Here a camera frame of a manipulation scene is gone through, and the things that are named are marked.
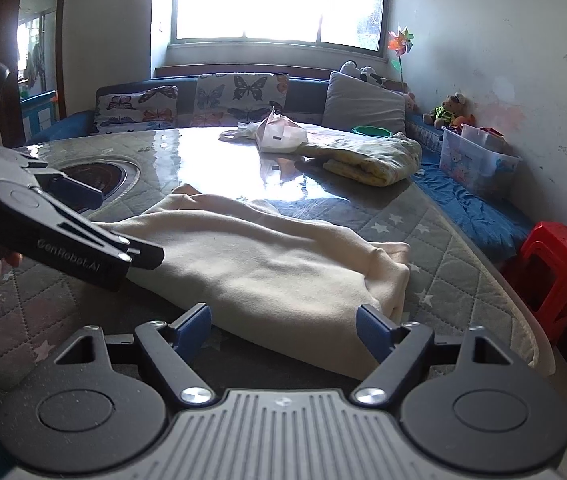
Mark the red plastic stool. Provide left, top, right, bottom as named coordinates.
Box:
left=506, top=221, right=567, bottom=346

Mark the white crumpled cloth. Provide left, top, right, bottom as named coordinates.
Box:
left=219, top=122, right=264, bottom=144

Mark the grey cushion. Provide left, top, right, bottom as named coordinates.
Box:
left=322, top=71, right=407, bottom=136

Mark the grey quilted star table cover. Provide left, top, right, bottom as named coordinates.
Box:
left=0, top=127, right=557, bottom=411

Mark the colourful pinwheel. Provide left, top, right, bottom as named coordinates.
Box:
left=388, top=25, right=415, bottom=92

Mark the cream garment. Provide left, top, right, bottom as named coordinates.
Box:
left=83, top=183, right=411, bottom=381

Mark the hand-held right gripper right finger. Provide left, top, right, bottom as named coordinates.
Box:
left=354, top=304, right=515, bottom=407

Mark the butterfly print cushion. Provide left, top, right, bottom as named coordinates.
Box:
left=94, top=85, right=179, bottom=134
left=193, top=73, right=291, bottom=129

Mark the small translucent storage box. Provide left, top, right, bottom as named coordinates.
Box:
left=461, top=123, right=509, bottom=157

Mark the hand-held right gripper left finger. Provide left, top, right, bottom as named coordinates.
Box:
left=53, top=302, right=216, bottom=408

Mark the blue corner sofa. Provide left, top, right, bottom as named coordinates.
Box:
left=28, top=77, right=535, bottom=262

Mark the teddy bear in yellow vest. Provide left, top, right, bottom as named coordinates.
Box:
left=423, top=92, right=469, bottom=130

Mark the black white plush toy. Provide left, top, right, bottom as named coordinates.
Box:
left=361, top=65, right=389, bottom=89

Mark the window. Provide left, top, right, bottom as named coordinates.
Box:
left=153, top=0, right=392, bottom=59

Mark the round built-in table burner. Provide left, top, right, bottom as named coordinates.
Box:
left=57, top=157, right=142, bottom=214

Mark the clear printed storage box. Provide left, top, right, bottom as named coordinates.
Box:
left=439, top=126, right=523, bottom=201

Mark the folded yellow floral blanket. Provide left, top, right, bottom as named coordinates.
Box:
left=296, top=131, right=423, bottom=189

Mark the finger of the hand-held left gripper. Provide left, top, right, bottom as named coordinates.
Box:
left=30, top=188, right=165, bottom=271
left=0, top=142, right=105, bottom=214

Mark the brown door frame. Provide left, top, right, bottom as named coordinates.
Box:
left=0, top=0, right=71, bottom=149

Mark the pink white plastic bag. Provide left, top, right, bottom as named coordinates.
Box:
left=256, top=109, right=309, bottom=154

